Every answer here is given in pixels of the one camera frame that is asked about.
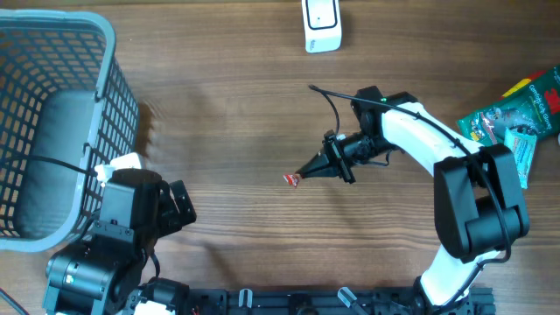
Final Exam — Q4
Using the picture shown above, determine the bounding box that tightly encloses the red Nescafe coffee stick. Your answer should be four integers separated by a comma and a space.
283, 173, 301, 188

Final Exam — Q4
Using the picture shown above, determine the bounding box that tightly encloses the mint green tissue pack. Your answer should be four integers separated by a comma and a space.
504, 129, 537, 189

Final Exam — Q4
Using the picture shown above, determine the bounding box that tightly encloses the red sauce bottle green cap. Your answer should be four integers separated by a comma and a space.
500, 71, 545, 99

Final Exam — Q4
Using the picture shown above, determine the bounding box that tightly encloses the green 3M gloves package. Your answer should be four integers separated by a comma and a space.
457, 66, 559, 146

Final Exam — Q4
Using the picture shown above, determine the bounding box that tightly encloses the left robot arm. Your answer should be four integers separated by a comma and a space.
43, 169, 197, 314

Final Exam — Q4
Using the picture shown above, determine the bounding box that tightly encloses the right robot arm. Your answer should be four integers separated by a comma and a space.
285, 86, 529, 314

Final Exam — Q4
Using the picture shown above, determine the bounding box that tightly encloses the white barcode scanner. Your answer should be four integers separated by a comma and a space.
301, 0, 342, 53

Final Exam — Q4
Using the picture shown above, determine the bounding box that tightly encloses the grey plastic mesh basket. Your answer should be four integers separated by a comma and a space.
1, 10, 140, 252

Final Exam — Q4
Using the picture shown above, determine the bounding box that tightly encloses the black aluminium mounting rail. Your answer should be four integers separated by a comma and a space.
126, 286, 498, 315

